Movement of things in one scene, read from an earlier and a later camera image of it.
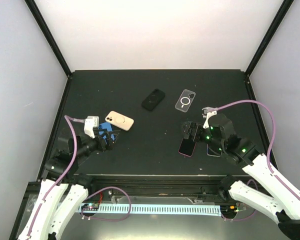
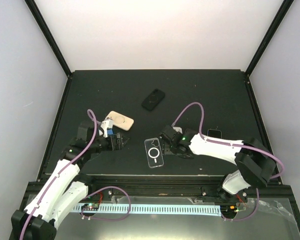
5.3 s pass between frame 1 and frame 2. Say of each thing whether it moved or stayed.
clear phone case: moved
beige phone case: stayed
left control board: stayed
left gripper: moved
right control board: stayed
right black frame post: stayed
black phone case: stayed
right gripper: moved
